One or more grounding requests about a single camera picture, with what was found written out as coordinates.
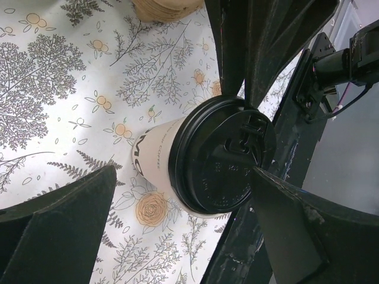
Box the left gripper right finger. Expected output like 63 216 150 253
252 168 378 283

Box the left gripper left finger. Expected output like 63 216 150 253
1 166 117 283

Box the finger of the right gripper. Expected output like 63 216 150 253
245 0 339 108
205 0 248 95

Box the black plastic cup lid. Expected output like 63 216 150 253
168 95 277 215

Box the white paper coffee cup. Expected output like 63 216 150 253
132 117 239 218

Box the cardboard cup carrier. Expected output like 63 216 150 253
132 0 204 23

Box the floral tablecloth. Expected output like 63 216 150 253
0 0 303 284

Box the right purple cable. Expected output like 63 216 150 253
331 82 374 121

